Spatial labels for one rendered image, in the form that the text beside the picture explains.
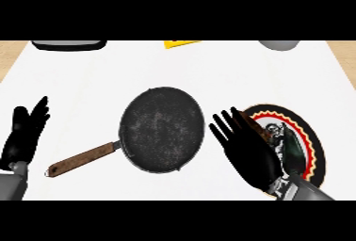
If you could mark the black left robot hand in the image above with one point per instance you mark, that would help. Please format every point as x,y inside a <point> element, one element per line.
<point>22,138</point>

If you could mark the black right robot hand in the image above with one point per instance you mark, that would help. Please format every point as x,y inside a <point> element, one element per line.
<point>249,153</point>

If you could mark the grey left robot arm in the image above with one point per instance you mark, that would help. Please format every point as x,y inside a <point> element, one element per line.
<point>11,182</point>

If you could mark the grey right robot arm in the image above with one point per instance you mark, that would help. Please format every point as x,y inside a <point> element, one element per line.
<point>298,189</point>

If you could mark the patterned round plate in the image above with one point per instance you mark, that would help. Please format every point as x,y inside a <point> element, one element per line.
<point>305,147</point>

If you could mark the grey round object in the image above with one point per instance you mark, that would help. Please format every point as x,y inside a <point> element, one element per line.
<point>279,44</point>

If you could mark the yellow flat object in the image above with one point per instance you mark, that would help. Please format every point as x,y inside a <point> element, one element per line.
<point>178,43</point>

